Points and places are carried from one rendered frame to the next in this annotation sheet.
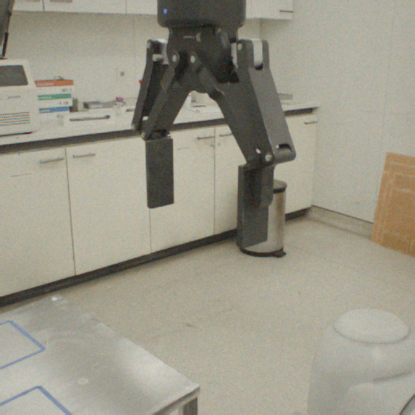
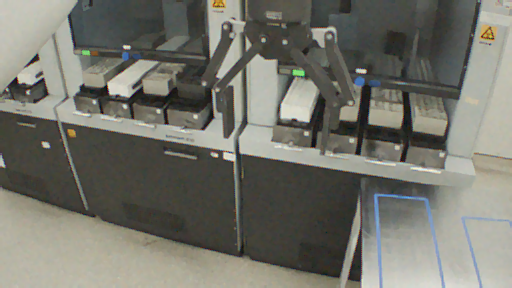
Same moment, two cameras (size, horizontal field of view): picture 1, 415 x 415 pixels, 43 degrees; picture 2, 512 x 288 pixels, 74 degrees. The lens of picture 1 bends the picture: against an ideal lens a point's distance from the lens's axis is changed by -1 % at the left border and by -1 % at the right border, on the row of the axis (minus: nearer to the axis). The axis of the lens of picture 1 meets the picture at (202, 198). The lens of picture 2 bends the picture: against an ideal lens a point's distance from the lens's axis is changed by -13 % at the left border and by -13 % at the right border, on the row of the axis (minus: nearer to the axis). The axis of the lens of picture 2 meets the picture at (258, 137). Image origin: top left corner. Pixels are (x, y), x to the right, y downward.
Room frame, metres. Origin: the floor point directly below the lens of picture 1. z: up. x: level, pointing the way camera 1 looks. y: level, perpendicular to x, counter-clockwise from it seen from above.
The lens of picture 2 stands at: (0.83, -0.28, 1.49)
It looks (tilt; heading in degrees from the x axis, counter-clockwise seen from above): 33 degrees down; 145
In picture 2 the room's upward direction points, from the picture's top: straight up
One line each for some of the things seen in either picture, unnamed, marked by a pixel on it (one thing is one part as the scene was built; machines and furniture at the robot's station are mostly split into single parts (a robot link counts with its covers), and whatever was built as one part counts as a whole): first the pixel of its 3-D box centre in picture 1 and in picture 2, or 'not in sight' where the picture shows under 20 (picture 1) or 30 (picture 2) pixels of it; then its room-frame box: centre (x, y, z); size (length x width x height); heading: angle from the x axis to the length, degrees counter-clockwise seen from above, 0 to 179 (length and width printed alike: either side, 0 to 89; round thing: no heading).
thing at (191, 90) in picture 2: not in sight; (191, 90); (-0.39, 0.26, 0.85); 0.12 x 0.02 x 0.06; 39
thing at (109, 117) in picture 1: (87, 118); not in sight; (2.95, 0.65, 0.93); 0.30 x 0.10 x 0.06; 121
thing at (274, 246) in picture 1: (263, 216); not in sight; (3.29, -0.40, 0.23); 0.38 x 0.31 x 0.46; 39
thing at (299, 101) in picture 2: not in sight; (302, 96); (-0.14, 0.59, 0.83); 0.30 x 0.10 x 0.06; 129
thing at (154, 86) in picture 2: not in sight; (156, 86); (-0.51, 0.17, 0.85); 0.12 x 0.02 x 0.06; 40
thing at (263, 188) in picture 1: (270, 177); (214, 93); (0.40, -0.05, 1.25); 0.03 x 0.01 x 0.05; 39
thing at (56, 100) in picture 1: (49, 100); not in sight; (3.15, 0.91, 1.01); 0.23 x 0.12 x 0.08; 128
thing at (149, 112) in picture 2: not in sight; (184, 78); (-0.66, 0.35, 0.78); 0.73 x 0.14 x 0.09; 129
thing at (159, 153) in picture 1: (160, 173); (326, 126); (0.52, 0.04, 1.22); 0.03 x 0.01 x 0.07; 129
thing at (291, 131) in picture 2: not in sight; (308, 94); (-0.23, 0.70, 0.78); 0.73 x 0.14 x 0.09; 129
